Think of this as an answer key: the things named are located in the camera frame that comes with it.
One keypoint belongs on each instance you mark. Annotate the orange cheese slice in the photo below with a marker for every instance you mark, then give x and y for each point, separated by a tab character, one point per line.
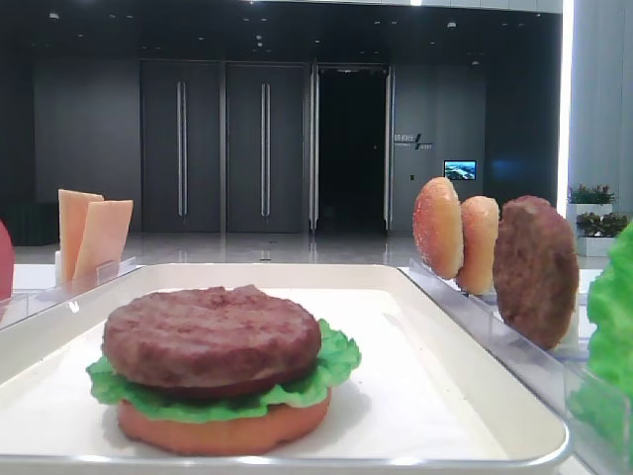
73	208
105	233

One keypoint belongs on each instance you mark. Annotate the green lettuce leaf on stack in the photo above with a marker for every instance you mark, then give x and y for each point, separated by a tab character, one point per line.
338	357

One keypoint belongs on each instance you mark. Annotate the brown meat patty on stack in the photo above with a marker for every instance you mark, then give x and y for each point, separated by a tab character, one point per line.
209	337

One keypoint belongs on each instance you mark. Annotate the brown meat patty in rack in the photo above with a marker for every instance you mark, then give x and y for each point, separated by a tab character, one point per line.
536	270

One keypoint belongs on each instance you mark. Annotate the orange cheese slice in rack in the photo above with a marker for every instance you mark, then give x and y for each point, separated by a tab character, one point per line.
73	208

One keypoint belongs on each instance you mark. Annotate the white cheese rack pusher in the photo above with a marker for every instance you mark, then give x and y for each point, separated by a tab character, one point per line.
58	268

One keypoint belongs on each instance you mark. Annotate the red tomato slice in rack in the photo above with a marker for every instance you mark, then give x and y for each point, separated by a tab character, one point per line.
7	262

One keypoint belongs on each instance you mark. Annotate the green lettuce leaf in rack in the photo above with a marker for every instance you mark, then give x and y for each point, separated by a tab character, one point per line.
610	336

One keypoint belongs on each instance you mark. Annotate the golden bun top far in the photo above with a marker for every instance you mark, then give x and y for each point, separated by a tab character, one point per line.
437	227

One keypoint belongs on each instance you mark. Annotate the dark double door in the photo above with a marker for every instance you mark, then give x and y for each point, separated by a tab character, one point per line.
223	147

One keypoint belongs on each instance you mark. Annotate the white rectangular metal tray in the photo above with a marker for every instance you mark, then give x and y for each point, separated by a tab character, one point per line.
426	398

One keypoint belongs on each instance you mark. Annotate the bottom bun slice on tray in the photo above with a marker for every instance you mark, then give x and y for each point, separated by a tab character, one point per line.
247	436

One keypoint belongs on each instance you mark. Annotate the potted red green plants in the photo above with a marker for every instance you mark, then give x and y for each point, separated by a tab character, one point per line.
594	222

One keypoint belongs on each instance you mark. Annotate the wall monitor screen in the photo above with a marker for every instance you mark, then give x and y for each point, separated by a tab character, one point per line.
465	170

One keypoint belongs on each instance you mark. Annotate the clear right long rail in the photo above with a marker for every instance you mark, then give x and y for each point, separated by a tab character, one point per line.
552	375

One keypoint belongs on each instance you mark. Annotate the clear long rail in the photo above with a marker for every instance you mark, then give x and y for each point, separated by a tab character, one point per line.
552	375
36	288

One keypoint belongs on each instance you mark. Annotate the clear left long rail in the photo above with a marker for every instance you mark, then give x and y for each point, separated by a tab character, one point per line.
36	288

